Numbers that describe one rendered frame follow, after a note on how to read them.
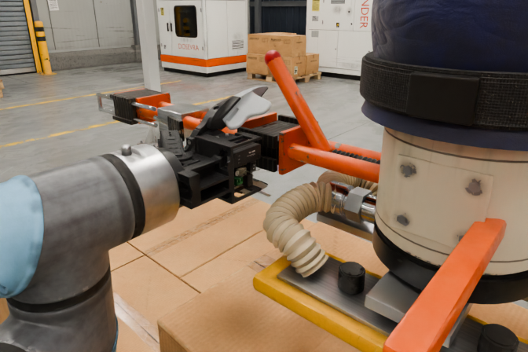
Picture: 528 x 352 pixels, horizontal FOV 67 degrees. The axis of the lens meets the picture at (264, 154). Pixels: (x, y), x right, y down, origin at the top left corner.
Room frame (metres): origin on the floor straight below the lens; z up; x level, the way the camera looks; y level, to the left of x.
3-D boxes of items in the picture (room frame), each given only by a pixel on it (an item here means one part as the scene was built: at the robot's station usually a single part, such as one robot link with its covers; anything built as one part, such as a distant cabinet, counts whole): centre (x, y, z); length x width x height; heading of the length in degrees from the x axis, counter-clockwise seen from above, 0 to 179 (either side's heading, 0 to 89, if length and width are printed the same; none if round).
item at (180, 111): (0.69, 0.14, 1.19); 0.07 x 0.07 x 0.04; 49
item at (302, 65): (8.42, -0.41, 0.45); 1.21 x 1.03 x 0.91; 49
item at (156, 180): (0.38, 0.13, 1.20); 0.09 x 0.05 x 0.10; 49
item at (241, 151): (0.44, 0.07, 1.20); 0.12 x 0.09 x 0.08; 139
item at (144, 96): (0.78, 0.24, 1.19); 0.08 x 0.07 x 0.05; 49
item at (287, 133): (0.55, -0.02, 1.19); 0.10 x 0.08 x 0.06; 139
